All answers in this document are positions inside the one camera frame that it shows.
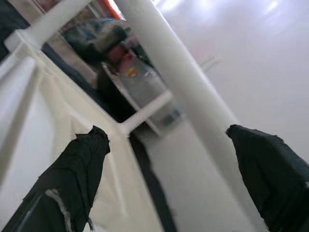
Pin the shiny black bag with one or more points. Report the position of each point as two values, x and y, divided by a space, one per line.
91 41

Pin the pink plastic cup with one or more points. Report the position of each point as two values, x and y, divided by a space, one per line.
116 52

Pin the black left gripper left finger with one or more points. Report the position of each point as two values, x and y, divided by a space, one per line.
67 188

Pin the clear plastic container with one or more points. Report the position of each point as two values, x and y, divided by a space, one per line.
142 87

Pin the black tablecloth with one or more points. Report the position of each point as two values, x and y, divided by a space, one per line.
154 183

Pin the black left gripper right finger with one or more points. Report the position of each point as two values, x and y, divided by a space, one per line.
275 181

